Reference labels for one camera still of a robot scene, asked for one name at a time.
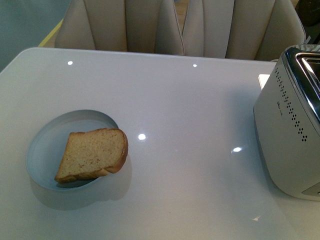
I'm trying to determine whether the light blue round plate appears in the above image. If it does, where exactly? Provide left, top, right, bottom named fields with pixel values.
left=26, top=109, right=118, bottom=192

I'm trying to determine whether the white chrome two-slot toaster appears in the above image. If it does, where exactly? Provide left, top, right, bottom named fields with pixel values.
left=253, top=44, right=320, bottom=201

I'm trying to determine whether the beige chair on left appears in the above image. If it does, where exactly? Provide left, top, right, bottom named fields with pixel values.
left=54, top=0, right=185, bottom=56

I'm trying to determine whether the beige chair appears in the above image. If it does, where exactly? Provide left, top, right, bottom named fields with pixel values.
left=182, top=0, right=306, bottom=61
left=54, top=0, right=185, bottom=56

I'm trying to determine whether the beige chair on right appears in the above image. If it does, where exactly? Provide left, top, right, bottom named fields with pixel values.
left=182, top=0, right=306, bottom=61

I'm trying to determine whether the slice of brown bread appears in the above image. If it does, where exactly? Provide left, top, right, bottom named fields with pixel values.
left=54, top=128, right=129, bottom=184

